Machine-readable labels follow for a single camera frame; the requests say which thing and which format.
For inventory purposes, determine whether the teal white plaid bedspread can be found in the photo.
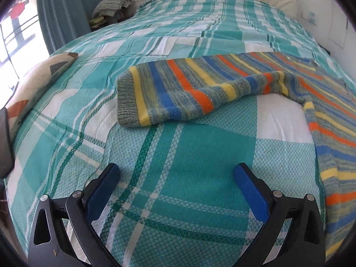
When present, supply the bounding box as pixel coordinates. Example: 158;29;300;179
5;0;355;266

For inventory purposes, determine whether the teal blue curtain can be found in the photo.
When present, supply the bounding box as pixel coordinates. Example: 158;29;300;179
36;0;102;54

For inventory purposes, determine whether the pile of folded clothes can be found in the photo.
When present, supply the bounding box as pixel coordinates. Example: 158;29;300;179
89;0;134;31

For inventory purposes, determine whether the patterned cream cushion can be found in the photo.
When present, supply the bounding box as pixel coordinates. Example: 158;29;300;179
5;53;79;141

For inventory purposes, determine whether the black smartphone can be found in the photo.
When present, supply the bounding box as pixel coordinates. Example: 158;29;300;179
0;107;14;179

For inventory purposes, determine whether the colourful striped knit sweater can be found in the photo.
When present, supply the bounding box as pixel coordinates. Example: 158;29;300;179
100;53;355;266

